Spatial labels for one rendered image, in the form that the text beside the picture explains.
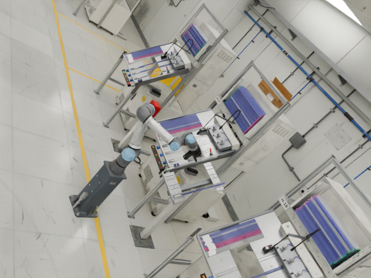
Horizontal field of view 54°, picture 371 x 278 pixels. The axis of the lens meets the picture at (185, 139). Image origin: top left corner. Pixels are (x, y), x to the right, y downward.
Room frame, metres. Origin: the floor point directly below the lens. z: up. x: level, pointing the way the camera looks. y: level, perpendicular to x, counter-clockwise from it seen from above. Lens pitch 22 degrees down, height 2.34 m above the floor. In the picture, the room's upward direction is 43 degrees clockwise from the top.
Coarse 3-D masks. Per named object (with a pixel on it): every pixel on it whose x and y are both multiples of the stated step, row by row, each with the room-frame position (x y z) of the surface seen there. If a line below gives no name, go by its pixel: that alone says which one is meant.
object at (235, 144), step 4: (216, 116) 3.78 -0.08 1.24; (216, 120) 3.76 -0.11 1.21; (220, 120) 3.74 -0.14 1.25; (224, 120) 3.75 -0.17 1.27; (220, 124) 3.69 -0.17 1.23; (224, 128) 3.65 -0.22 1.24; (228, 128) 3.66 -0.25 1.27; (228, 132) 3.60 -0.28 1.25; (232, 132) 3.61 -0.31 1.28; (228, 136) 3.55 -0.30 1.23; (232, 136) 3.56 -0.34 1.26; (232, 140) 3.52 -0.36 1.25; (236, 140) 3.52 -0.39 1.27; (232, 144) 3.47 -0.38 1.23; (236, 144) 3.48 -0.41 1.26; (232, 148) 3.48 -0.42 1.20; (236, 148) 3.51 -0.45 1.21
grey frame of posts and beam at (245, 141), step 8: (248, 64) 4.01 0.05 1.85; (240, 72) 4.01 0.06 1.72; (216, 96) 3.99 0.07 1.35; (216, 104) 4.01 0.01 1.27; (288, 104) 3.46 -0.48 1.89; (224, 112) 3.80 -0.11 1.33; (280, 112) 3.46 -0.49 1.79; (232, 120) 3.68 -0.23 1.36; (272, 120) 3.46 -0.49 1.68; (264, 128) 3.47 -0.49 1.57; (184, 136) 3.99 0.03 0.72; (240, 136) 3.51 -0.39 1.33; (256, 136) 3.47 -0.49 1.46; (232, 160) 3.48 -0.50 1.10; (224, 168) 3.48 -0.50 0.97; (160, 184) 3.11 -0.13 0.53; (152, 192) 3.11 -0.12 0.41; (144, 200) 3.11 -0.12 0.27; (136, 208) 3.11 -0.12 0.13
